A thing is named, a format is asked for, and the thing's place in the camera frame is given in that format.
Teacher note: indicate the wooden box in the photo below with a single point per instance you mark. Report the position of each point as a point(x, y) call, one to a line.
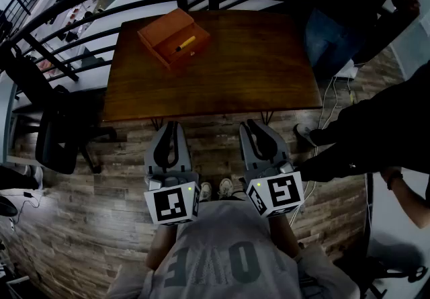
point(164, 27)

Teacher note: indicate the black wristwatch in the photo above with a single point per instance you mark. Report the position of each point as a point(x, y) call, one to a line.
point(394, 179)

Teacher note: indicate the person's white shoe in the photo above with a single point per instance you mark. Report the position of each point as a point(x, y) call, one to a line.
point(205, 191)
point(225, 187)

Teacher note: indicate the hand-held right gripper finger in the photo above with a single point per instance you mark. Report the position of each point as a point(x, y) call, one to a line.
point(248, 153)
point(277, 146)

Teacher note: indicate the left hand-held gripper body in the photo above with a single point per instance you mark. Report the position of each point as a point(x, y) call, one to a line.
point(171, 202)

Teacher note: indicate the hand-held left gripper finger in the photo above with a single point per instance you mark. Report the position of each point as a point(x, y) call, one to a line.
point(184, 153)
point(150, 151)

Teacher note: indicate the person's right white shoe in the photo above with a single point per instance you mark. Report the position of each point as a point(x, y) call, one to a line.
point(225, 187)

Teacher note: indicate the white power adapter with cables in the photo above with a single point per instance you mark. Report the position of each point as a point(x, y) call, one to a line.
point(347, 71)

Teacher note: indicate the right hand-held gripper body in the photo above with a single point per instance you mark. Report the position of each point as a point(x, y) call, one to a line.
point(280, 193)

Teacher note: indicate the person's white printed shirt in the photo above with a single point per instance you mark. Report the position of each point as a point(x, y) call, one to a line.
point(231, 257)

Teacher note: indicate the person's left forearm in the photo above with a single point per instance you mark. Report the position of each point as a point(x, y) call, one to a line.
point(161, 247)

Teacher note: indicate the black chair base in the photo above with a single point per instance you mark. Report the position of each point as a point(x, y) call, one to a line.
point(396, 274)

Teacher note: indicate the black office chair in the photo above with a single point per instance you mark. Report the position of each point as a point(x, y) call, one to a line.
point(57, 129)

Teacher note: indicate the black metal table leg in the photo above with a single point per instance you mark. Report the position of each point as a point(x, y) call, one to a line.
point(267, 118)
point(157, 123)

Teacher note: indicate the person's right forearm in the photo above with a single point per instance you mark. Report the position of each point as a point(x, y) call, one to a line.
point(284, 234)

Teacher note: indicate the person's left white shoe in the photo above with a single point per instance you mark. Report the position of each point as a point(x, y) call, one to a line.
point(205, 191)

